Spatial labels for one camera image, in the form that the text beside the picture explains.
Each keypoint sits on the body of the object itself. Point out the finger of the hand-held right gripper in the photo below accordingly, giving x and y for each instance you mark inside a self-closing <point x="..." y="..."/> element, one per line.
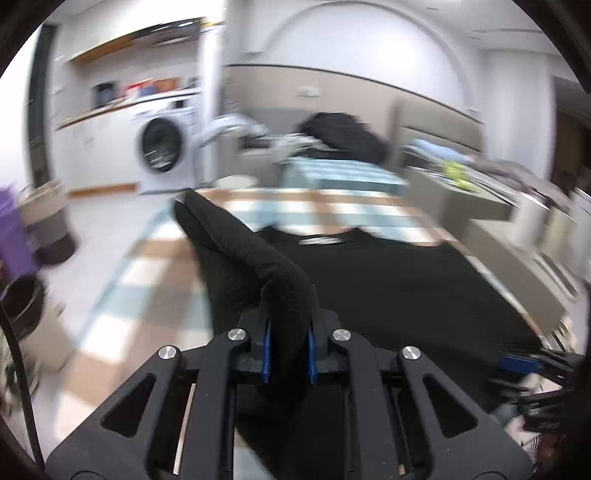
<point x="519" y="363"/>

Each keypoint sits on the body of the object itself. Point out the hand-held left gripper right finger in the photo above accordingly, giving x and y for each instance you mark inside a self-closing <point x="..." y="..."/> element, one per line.
<point x="311" y="357"/>

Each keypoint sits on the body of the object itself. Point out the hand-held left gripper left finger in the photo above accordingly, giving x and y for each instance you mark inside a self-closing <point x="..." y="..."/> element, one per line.
<point x="266" y="357"/>

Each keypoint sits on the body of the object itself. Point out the black shirt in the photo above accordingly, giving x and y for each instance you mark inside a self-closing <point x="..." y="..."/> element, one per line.
<point x="392" y="286"/>

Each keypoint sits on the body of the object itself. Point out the brown checkered tablecloth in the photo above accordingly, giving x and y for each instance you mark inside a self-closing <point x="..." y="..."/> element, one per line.
<point x="152" y="286"/>

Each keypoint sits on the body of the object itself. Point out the low grey cabinet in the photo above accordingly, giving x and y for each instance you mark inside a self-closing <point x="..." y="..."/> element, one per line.
<point x="461" y="203"/>

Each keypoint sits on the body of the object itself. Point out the blue checkered cloth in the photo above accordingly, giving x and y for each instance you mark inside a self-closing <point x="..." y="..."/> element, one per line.
<point x="341" y="173"/>

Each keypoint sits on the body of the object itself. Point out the grey duvet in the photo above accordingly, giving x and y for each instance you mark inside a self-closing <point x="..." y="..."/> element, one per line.
<point x="512" y="175"/>

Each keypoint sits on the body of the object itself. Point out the green plush toy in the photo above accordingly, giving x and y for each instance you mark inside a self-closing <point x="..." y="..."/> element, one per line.
<point x="457" y="175"/>

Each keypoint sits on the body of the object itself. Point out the grey sofa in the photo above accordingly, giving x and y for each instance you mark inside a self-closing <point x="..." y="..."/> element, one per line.
<point x="249" y="157"/>

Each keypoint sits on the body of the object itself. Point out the black padded jacket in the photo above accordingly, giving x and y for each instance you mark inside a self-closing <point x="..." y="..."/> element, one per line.
<point x="341" y="134"/>

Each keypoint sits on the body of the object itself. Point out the light blue pillow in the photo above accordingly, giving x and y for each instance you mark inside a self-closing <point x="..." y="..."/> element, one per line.
<point x="438" y="150"/>

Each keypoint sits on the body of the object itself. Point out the light grey garment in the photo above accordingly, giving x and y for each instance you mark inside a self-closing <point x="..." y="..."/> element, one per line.
<point x="226" y="127"/>

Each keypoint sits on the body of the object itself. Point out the dark round bin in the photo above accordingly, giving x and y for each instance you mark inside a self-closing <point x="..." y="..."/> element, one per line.
<point x="23" y="300"/>

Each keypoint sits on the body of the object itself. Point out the white washing machine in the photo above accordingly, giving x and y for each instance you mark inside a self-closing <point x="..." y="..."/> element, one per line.
<point x="184" y="115"/>

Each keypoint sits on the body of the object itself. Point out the beige bed headboard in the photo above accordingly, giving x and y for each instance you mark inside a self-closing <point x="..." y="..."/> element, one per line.
<point x="438" y="120"/>

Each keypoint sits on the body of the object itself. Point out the wicker basket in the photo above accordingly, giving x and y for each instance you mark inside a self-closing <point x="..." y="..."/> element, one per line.
<point x="51" y="217"/>

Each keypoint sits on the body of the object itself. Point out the white cabinet with wooden top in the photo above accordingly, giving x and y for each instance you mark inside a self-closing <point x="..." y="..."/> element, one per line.
<point x="101" y="147"/>

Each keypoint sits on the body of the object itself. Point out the purple bag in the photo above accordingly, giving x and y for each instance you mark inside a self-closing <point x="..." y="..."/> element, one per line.
<point x="14" y="230"/>

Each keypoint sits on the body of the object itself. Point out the red box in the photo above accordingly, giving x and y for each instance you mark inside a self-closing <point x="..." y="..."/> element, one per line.
<point x="136" y="89"/>

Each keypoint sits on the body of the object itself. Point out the black cooking pot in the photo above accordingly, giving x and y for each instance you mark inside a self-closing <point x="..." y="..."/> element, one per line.
<point x="103" y="94"/>

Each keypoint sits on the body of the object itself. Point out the black door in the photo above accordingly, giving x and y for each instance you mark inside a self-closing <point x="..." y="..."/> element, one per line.
<point x="39" y="106"/>

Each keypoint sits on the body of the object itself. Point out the range hood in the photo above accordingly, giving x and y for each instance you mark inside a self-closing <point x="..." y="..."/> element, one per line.
<point x="171" y="32"/>

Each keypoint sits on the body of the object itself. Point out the wall power outlet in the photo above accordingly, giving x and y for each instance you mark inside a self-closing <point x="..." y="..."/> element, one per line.
<point x="309" y="91"/>

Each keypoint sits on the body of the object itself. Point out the white wall cabinet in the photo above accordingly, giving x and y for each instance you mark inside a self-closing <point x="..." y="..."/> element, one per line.
<point x="101" y="48"/>

